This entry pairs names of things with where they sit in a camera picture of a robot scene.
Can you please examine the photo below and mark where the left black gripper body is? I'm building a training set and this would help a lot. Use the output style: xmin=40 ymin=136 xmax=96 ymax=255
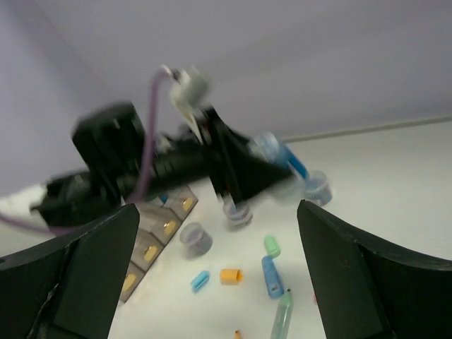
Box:
xmin=31 ymin=102 xmax=209 ymax=226

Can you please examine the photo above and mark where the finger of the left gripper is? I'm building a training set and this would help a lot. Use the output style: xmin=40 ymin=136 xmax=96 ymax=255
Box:
xmin=204 ymin=106 xmax=293 ymax=205

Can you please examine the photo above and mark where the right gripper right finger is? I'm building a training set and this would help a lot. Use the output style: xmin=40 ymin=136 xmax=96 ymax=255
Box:
xmin=297 ymin=200 xmax=451 ymax=338

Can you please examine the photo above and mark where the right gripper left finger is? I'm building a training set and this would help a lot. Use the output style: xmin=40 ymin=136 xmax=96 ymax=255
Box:
xmin=1 ymin=205 xmax=140 ymax=338

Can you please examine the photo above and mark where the blue lid jar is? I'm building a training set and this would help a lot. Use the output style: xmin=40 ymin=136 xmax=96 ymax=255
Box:
xmin=249 ymin=132 xmax=311 ymax=206

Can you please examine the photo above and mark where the clear paperclip jar small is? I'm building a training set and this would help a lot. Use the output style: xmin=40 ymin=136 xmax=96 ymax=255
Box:
xmin=179 ymin=222 xmax=213 ymax=259

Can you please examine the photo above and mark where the blue highlighter with cap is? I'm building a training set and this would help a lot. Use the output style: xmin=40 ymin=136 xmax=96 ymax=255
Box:
xmin=261 ymin=256 xmax=285 ymax=299

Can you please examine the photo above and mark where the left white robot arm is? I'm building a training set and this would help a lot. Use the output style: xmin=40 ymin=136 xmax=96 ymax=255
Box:
xmin=1 ymin=101 xmax=292 ymax=235

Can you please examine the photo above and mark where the orange highlighter cap large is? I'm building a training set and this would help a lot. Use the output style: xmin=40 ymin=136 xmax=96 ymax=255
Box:
xmin=311 ymin=281 xmax=318 ymax=306

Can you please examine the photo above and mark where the clear organizer bin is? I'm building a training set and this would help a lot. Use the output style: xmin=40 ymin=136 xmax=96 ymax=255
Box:
xmin=136 ymin=203 xmax=182 ymax=245
xmin=119 ymin=262 xmax=145 ymax=302
xmin=131 ymin=229 xmax=164 ymax=272
xmin=155 ymin=186 xmax=198 ymax=220

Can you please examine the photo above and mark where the small green cap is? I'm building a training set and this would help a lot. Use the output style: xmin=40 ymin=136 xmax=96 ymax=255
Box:
xmin=263 ymin=234 xmax=281 ymax=258

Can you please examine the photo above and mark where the green highlighter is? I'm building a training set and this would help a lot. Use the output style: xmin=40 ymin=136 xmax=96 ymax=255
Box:
xmin=270 ymin=289 xmax=294 ymax=339

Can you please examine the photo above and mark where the small orange cap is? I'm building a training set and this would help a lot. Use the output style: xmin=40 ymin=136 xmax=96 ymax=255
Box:
xmin=220 ymin=268 xmax=244 ymax=285

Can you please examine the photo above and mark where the small blue cap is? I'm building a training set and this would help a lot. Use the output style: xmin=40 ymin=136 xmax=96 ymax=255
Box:
xmin=191 ymin=270 xmax=210 ymax=293

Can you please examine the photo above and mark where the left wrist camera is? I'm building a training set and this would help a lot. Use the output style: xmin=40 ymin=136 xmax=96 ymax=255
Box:
xmin=169 ymin=66 xmax=211 ymax=143

